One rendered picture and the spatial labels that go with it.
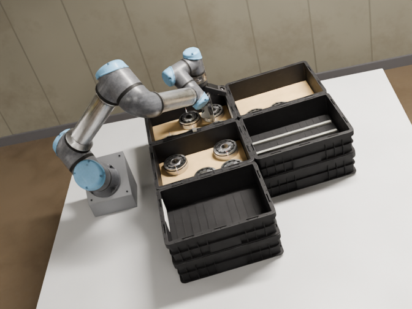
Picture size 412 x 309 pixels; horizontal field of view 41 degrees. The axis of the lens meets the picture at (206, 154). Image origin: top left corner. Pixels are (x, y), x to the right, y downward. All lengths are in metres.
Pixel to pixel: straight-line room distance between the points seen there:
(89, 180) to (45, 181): 1.89
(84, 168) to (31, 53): 2.05
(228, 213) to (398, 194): 0.66
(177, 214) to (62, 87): 2.29
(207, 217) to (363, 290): 0.61
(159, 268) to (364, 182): 0.88
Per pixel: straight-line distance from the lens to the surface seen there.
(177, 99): 2.13
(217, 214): 2.10
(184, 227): 2.09
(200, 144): 2.39
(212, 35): 3.93
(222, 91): 2.47
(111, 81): 1.99
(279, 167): 2.20
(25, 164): 4.35
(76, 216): 2.54
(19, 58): 4.21
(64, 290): 2.27
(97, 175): 2.21
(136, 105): 1.96
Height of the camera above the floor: 2.29
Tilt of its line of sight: 38 degrees down
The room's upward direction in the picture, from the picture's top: 17 degrees counter-clockwise
